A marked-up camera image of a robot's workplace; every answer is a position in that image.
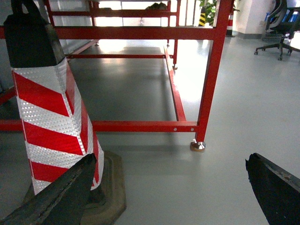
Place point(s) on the red white striped bollard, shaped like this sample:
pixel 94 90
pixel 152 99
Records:
pixel 57 130

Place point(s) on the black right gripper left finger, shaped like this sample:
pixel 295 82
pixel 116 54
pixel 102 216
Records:
pixel 60 203

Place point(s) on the green potted plant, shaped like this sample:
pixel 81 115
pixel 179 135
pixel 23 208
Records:
pixel 211 6

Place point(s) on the black office chair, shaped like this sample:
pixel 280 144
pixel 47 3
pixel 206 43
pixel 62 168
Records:
pixel 282 20

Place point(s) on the yellow black traffic cone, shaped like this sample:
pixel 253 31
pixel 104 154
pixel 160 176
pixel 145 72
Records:
pixel 202 19

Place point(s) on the red metal table frame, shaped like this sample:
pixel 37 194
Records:
pixel 216 34

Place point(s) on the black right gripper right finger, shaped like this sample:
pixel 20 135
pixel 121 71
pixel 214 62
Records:
pixel 276 190

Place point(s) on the red white traffic cone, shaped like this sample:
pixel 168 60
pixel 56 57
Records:
pixel 229 30

